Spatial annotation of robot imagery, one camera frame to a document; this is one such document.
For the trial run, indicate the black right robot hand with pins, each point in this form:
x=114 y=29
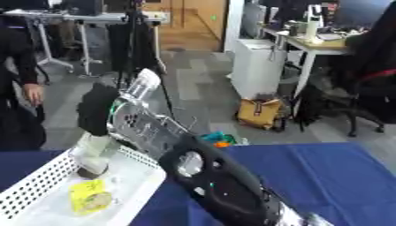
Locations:
x=97 y=109

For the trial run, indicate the white cabinet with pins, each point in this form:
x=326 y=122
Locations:
x=258 y=67

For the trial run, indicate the teal toy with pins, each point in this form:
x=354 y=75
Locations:
x=216 y=136

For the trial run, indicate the person's hand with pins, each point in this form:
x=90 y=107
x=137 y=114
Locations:
x=33 y=93

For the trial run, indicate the person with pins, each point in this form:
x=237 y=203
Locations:
x=15 y=58

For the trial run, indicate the yellow packaged item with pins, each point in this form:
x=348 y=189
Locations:
x=88 y=197

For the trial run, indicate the black bag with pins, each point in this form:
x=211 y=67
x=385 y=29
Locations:
x=312 y=107

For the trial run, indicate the white perforated basket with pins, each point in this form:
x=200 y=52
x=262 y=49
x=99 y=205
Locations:
x=36 y=203

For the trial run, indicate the orange toy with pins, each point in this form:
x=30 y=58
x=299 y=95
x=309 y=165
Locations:
x=222 y=144

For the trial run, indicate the grey table with white legs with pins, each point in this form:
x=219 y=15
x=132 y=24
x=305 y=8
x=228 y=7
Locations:
x=103 y=18

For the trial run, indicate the yellow bag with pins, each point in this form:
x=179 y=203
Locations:
x=259 y=113

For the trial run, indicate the wooden desk with white legs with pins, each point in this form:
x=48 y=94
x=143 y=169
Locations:
x=319 y=45

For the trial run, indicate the black tripod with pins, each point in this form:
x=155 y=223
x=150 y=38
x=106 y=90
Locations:
x=135 y=53

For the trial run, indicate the silver and black right robot arm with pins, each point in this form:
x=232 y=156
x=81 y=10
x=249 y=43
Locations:
x=221 y=182

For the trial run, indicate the computer monitor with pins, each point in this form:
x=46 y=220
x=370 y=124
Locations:
x=361 y=11

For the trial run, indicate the black office chair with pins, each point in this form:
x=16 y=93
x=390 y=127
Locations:
x=374 y=73

